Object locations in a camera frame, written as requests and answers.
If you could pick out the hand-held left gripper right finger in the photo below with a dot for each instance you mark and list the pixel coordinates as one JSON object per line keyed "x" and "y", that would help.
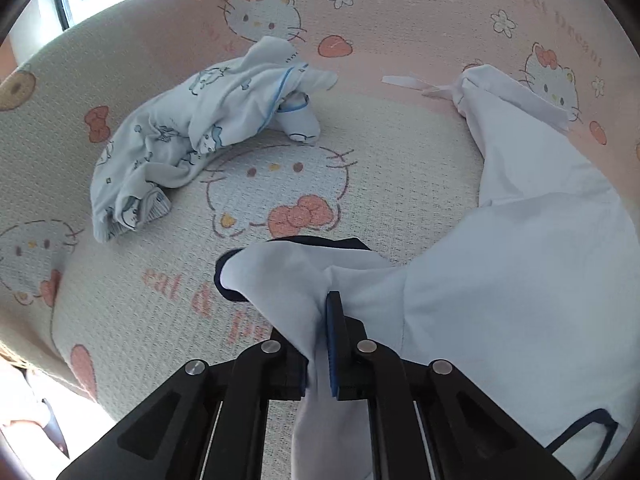
{"x": 332, "y": 345}

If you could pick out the light blue printed baby garment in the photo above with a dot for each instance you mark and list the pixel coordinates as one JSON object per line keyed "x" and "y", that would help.
{"x": 200, "y": 110}

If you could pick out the white t-shirt with navy trim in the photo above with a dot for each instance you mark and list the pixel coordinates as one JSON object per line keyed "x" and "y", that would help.
{"x": 500, "y": 285}

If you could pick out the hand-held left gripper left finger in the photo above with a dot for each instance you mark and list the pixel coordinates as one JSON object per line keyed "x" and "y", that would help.
{"x": 280, "y": 370}

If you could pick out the cartoon cat printed blanket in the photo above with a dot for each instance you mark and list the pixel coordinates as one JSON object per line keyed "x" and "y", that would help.
{"x": 400, "y": 25}

